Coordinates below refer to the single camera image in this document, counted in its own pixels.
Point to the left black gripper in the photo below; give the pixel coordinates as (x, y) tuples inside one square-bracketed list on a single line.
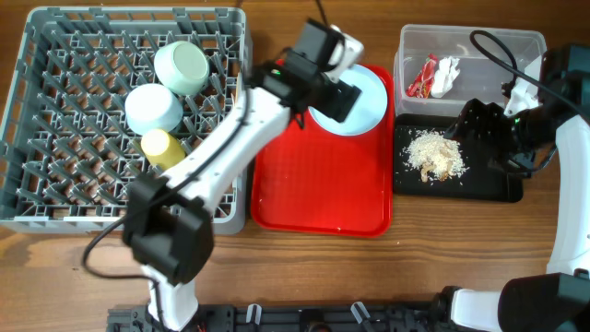
[(340, 102)]

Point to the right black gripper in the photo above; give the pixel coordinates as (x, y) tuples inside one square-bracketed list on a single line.
[(491, 115)]

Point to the light blue round plate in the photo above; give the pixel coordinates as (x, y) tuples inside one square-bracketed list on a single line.
[(368, 110)]

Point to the rice and food scraps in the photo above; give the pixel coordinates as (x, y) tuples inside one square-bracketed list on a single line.
[(435, 158)]

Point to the red snack wrapper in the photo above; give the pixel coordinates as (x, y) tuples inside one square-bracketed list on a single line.
[(423, 82)]

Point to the pale green bowl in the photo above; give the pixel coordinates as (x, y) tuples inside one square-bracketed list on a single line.
[(182, 67)]

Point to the yellow plastic cup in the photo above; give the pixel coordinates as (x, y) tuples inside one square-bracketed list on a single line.
[(161, 149)]

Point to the light blue bowl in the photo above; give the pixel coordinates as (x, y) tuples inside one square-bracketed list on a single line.
[(152, 106)]

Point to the wooden chopstick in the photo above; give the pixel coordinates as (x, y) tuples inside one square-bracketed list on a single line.
[(237, 96)]

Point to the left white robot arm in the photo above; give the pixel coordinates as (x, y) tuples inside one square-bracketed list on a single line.
[(169, 222)]

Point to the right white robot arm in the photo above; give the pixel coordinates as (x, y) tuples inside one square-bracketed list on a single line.
[(559, 299)]

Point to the black waste tray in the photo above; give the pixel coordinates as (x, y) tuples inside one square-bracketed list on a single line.
[(480, 181)]

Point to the clear plastic waste bin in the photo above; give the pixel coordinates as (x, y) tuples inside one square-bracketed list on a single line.
[(479, 78)]

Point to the grey plastic dishwasher rack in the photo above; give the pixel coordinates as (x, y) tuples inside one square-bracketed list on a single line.
[(67, 153)]

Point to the crumpled white tissue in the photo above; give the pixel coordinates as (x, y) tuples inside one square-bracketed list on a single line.
[(445, 76)]

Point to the red plastic tray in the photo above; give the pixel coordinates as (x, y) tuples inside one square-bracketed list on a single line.
[(310, 180)]

